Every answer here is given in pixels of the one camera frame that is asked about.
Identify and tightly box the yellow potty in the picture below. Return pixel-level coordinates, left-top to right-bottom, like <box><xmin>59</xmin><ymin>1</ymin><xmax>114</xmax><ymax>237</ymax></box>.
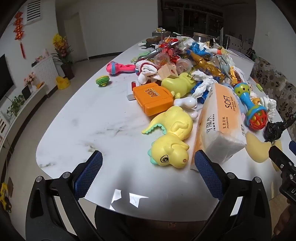
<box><xmin>56</xmin><ymin>76</ymin><xmax>71</xmax><ymax>90</ymax></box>

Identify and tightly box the wooden block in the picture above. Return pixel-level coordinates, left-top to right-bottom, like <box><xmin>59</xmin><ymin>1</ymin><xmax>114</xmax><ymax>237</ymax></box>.
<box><xmin>157</xmin><ymin>64</ymin><xmax>178</xmax><ymax>80</ymax></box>

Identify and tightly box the silver upright panel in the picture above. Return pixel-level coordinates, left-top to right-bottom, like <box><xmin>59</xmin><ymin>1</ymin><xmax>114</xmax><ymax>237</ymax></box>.
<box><xmin>220</xmin><ymin>28</ymin><xmax>232</xmax><ymax>49</ymax></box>

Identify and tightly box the white sock with red trim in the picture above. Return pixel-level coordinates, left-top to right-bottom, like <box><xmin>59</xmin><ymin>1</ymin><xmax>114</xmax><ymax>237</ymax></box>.
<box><xmin>135</xmin><ymin>61</ymin><xmax>160</xmax><ymax>85</ymax></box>

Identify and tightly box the white cabinet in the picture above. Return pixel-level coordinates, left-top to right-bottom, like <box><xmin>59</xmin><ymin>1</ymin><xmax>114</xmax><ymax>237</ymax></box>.
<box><xmin>31</xmin><ymin>56</ymin><xmax>58</xmax><ymax>98</ymax></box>

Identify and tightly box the pink plastic toy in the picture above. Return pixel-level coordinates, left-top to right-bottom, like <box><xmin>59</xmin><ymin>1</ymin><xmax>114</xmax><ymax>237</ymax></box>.
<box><xmin>106</xmin><ymin>61</ymin><xmax>137</xmax><ymax>76</ymax></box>

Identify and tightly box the clear capsule ball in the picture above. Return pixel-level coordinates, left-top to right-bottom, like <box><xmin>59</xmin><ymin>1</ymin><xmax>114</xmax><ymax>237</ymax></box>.
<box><xmin>154</xmin><ymin>53</ymin><xmax>170</xmax><ymax>67</ymax></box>
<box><xmin>176</xmin><ymin>59</ymin><xmax>192</xmax><ymax>75</ymax></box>

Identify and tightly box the white wall vent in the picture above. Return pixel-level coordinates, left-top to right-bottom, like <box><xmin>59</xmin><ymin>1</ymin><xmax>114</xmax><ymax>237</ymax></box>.
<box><xmin>26</xmin><ymin>0</ymin><xmax>43</xmax><ymax>22</ymax></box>

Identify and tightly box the gold figure toy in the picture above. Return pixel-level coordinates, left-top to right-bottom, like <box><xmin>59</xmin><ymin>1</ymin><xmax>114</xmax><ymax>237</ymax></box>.
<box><xmin>190</xmin><ymin>52</ymin><xmax>226</xmax><ymax>81</ymax></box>

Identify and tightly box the pink flower bouquet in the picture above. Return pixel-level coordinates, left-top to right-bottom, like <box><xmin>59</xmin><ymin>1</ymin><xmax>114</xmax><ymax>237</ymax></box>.
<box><xmin>24</xmin><ymin>72</ymin><xmax>37</xmax><ymax>90</ymax></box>

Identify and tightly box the yellow dinosaur toy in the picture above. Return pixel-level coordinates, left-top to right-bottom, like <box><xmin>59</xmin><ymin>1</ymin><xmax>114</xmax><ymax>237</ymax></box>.
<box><xmin>142</xmin><ymin>105</ymin><xmax>193</xmax><ymax>168</ymax></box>

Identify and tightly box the white television console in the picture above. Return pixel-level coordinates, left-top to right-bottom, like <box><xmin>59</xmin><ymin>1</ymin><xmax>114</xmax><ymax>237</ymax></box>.
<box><xmin>0</xmin><ymin>82</ymin><xmax>47</xmax><ymax>149</ymax></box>

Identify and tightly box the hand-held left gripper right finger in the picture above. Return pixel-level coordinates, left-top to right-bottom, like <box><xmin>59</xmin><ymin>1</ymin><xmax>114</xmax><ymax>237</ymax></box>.
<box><xmin>194</xmin><ymin>149</ymin><xmax>272</xmax><ymax>241</ymax></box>

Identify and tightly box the orange toy case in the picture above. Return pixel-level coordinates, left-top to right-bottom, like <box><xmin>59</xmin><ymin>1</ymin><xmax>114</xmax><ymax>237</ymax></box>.
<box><xmin>132</xmin><ymin>83</ymin><xmax>175</xmax><ymax>117</ymax></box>

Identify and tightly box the green spinning top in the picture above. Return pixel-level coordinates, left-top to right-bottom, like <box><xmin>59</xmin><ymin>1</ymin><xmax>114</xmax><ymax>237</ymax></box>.
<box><xmin>96</xmin><ymin>75</ymin><xmax>110</xmax><ymax>87</ymax></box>

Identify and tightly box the lime green plastic toy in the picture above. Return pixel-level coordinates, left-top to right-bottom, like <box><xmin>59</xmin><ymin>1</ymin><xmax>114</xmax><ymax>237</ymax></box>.
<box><xmin>161</xmin><ymin>72</ymin><xmax>197</xmax><ymax>98</ymax></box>

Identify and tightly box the blue plastic wrapper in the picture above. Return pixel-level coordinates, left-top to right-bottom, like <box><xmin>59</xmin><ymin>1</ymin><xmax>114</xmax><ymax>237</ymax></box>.
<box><xmin>190</xmin><ymin>43</ymin><xmax>213</xmax><ymax>56</ymax></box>

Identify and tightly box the dark glass cabinet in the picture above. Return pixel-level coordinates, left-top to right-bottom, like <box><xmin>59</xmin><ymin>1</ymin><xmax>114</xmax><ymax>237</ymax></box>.
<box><xmin>159</xmin><ymin>0</ymin><xmax>225</xmax><ymax>39</ymax></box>

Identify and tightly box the white door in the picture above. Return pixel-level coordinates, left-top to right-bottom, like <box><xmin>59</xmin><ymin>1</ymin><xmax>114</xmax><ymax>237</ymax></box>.
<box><xmin>63</xmin><ymin>11</ymin><xmax>89</xmax><ymax>63</ymax></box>

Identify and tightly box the black plastic bag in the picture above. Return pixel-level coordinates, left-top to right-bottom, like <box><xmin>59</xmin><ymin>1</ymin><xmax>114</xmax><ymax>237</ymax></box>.
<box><xmin>264</xmin><ymin>113</ymin><xmax>296</xmax><ymax>143</ymax></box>

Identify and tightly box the floral sofa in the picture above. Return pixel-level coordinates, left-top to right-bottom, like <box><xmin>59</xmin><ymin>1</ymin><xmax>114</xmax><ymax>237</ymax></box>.
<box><xmin>251</xmin><ymin>57</ymin><xmax>296</xmax><ymax>121</ymax></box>

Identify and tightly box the white orange tissue pack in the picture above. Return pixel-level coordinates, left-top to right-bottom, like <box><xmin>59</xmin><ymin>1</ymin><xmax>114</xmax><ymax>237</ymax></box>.
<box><xmin>190</xmin><ymin>83</ymin><xmax>247</xmax><ymax>172</ymax></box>

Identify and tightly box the person's right hand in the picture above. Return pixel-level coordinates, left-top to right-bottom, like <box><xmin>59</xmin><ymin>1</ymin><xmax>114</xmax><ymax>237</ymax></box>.
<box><xmin>273</xmin><ymin>204</ymin><xmax>296</xmax><ymax>237</ymax></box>

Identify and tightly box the blue rattle toy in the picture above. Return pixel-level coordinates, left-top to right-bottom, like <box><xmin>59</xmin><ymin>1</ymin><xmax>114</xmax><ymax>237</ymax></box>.
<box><xmin>233</xmin><ymin>82</ymin><xmax>267</xmax><ymax>131</ymax></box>

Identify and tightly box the red knot wall ornament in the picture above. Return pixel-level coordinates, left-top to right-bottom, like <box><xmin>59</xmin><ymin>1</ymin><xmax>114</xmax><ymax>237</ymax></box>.
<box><xmin>13</xmin><ymin>11</ymin><xmax>26</xmax><ymax>58</ymax></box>

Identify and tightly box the potted yellow flower plant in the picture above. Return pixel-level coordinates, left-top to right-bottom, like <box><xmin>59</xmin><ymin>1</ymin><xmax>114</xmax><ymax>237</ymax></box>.
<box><xmin>51</xmin><ymin>34</ymin><xmax>75</xmax><ymax>80</ymax></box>

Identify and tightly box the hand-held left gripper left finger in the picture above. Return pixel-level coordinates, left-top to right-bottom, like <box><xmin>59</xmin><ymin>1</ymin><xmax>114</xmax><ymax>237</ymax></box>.
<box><xmin>25</xmin><ymin>150</ymin><xmax>103</xmax><ymax>241</ymax></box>

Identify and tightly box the green vine plant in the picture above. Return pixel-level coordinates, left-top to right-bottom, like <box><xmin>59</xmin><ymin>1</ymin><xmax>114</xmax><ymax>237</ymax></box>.
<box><xmin>7</xmin><ymin>95</ymin><xmax>25</xmax><ymax>117</ymax></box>

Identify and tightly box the small white box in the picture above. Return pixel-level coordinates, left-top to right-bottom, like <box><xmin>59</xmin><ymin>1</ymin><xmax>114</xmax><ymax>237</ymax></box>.
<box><xmin>127</xmin><ymin>81</ymin><xmax>137</xmax><ymax>100</ymax></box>

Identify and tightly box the silver toy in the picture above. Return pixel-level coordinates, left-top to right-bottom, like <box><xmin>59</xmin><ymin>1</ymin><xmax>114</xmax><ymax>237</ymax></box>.
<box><xmin>142</xmin><ymin>47</ymin><xmax>162</xmax><ymax>59</ymax></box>

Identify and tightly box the crumpled white tissue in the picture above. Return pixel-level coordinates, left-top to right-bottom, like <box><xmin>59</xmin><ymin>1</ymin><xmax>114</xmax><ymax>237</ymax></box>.
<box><xmin>260</xmin><ymin>96</ymin><xmax>277</xmax><ymax>121</ymax></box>

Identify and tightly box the yellow floor toy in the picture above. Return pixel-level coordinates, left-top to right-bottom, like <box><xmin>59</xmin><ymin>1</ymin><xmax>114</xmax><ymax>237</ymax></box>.
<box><xmin>0</xmin><ymin>183</ymin><xmax>12</xmax><ymax>212</ymax></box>

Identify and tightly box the glass jar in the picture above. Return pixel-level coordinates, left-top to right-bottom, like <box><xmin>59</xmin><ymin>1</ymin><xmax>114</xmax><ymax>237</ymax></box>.
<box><xmin>193</xmin><ymin>32</ymin><xmax>208</xmax><ymax>43</ymax></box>

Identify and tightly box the white bone toy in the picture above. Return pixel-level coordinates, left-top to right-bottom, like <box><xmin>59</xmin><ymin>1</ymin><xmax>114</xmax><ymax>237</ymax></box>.
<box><xmin>173</xmin><ymin>97</ymin><xmax>199</xmax><ymax>120</ymax></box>

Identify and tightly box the white storage box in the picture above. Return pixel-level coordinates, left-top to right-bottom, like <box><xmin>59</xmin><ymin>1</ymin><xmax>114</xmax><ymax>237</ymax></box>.
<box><xmin>222</xmin><ymin>50</ymin><xmax>255</xmax><ymax>77</ymax></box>

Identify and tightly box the pale yellow plastic toy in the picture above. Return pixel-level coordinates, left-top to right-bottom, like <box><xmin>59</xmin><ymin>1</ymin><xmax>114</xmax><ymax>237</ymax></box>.
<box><xmin>245</xmin><ymin>132</ymin><xmax>284</xmax><ymax>172</ymax></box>

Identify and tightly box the white knotted cloth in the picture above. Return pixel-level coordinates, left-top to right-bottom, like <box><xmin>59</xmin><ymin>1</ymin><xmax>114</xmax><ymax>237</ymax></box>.
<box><xmin>192</xmin><ymin>77</ymin><xmax>219</xmax><ymax>100</ymax></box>

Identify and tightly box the black television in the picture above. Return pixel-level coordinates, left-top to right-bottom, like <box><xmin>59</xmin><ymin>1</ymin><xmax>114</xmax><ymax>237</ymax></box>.
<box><xmin>0</xmin><ymin>54</ymin><xmax>16</xmax><ymax>100</ymax></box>

